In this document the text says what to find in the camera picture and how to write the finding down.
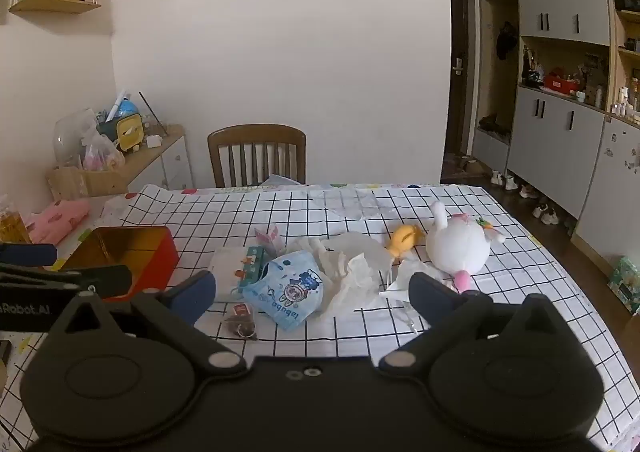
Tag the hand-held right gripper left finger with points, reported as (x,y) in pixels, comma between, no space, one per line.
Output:
(197,294)

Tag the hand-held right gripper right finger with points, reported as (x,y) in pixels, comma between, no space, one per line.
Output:
(427,293)

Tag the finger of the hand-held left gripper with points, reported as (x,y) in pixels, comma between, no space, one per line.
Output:
(100,279)
(30,254)

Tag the small clear tea bag packet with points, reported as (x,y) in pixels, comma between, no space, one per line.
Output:
(241,322)

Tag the red metal box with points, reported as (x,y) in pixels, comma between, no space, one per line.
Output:
(160,257)

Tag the yellow duck plush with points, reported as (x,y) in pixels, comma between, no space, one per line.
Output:
(405,239)

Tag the white gauze cloth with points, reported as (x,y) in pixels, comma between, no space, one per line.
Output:
(350,282)

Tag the pink white paper packet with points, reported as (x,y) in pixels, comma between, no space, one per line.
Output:
(270,239)

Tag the blue printed face mask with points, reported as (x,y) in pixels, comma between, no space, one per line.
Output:
(290,292)

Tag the clear plastic bag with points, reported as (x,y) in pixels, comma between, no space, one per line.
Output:
(350,204)

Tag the yellow drink bottle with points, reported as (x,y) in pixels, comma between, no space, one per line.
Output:
(12,227)

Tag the pink printed cloth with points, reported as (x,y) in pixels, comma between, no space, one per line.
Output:
(60,222)

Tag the white bunny plush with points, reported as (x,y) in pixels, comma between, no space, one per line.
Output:
(457,249)

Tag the white teal illustrated box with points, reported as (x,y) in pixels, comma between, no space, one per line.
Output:
(252,264)

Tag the cardboard box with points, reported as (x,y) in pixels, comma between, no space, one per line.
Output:
(75,184)

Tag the black white checked tablecloth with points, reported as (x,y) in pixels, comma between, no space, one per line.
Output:
(350,327)

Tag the plastic bag of pink sweets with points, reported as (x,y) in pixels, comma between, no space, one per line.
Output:
(102,156)

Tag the white shoe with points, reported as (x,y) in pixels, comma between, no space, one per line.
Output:
(528,191)
(550,216)
(511,182)
(538,211)
(496,177)

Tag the white wooden side cabinet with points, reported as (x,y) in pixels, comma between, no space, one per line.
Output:
(170,161)

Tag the small white box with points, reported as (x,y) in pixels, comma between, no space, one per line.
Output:
(153,141)

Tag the wooden chair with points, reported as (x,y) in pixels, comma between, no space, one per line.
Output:
(255,136)

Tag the thin black stick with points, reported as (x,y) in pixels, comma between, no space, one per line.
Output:
(152,114)

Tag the blue globe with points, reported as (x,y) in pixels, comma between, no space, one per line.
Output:
(130,107)

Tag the white tube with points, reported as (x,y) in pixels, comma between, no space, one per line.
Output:
(119,104)

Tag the dark shoes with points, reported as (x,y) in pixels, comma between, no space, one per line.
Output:
(492,124)

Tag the green printed box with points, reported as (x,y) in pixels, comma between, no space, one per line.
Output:
(625,284)

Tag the dark door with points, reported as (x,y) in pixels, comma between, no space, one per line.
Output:
(457,56)

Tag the red basket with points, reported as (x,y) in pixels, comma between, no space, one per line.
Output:
(557,84)

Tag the row of white bottles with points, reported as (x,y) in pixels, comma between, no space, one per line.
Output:
(625,104)

